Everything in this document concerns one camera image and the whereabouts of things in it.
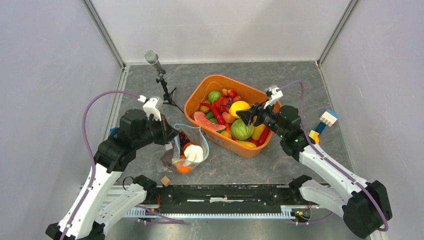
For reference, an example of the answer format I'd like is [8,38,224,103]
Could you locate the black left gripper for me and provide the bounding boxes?
[133,113,180,149]

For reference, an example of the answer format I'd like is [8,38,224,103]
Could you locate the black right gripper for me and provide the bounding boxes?
[236,99,286,140]

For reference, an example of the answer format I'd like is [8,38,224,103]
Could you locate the yellow lemon toy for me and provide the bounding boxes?
[228,100,251,119]

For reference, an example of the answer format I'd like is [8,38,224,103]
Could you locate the dark purple grape bunch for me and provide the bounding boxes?
[178,131,190,147]

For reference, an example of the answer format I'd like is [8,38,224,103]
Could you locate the small orange pumpkin toy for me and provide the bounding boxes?
[181,142,193,153]

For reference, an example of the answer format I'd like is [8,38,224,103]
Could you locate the dark purple mangosteen toy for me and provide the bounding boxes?
[160,150,174,167]

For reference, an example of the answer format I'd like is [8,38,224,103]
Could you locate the clear zip top bag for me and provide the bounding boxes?
[160,123,210,174]

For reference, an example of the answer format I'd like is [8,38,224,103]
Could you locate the white mushroom toy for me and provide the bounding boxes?
[184,144,204,164]

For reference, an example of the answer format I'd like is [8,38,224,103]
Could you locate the orange fruit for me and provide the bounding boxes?
[174,155,192,174]

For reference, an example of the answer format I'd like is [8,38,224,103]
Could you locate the green custard apple toy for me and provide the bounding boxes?
[208,90,222,103]

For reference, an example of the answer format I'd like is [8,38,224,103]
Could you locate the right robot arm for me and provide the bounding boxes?
[236,103,393,239]

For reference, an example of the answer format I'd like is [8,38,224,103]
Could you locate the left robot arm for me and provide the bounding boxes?
[45,109,179,240]

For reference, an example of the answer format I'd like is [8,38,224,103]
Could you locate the green cabbage toy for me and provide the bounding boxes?
[230,119,254,141]

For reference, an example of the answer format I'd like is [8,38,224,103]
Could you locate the yellow mango toy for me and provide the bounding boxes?
[251,124,266,141]

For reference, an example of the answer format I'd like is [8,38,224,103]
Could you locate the pink peach toy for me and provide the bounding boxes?
[221,112,237,124]

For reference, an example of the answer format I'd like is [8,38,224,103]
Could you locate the lychee cluster toy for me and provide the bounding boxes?
[212,88,242,113]

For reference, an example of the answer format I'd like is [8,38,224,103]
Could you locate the red chili pepper toy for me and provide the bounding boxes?
[200,102,226,125]

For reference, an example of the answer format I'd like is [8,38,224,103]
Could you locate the watermelon slice toy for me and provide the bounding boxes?
[192,111,226,133]

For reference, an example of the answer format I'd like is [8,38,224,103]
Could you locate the orange plastic bin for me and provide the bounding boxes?
[184,74,272,158]

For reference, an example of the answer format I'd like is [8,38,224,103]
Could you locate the brown kiwi toy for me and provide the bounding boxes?
[199,102,211,115]

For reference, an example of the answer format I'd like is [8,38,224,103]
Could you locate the small wooden cube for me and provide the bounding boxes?
[160,176,172,187]

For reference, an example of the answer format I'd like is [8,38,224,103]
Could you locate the orange yellow green block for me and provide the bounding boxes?
[308,130,320,144]

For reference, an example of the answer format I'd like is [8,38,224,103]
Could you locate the black tripod microphone stand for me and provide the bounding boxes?
[144,50,184,113]

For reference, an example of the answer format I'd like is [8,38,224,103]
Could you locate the white blue block stack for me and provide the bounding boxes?
[314,109,339,134]

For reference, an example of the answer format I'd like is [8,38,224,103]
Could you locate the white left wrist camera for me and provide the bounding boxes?
[137,95,164,121]

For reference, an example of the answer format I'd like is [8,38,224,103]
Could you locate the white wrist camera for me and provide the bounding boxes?
[137,95,164,121]
[263,85,283,108]

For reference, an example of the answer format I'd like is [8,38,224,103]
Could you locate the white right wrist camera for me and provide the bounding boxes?
[263,85,283,108]

